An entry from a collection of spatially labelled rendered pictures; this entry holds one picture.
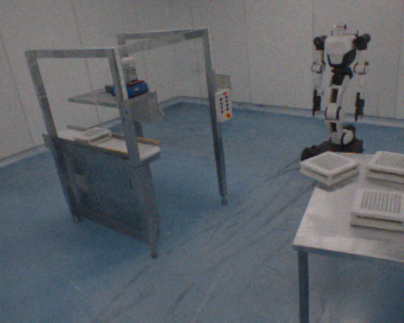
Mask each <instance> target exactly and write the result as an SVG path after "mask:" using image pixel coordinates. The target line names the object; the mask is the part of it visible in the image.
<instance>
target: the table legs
mask: <svg viewBox="0 0 404 323"><path fill-rule="evenodd" d="M298 266H299V317H300V323H310V321H309V274H308V252H300V251H298Z"/></svg>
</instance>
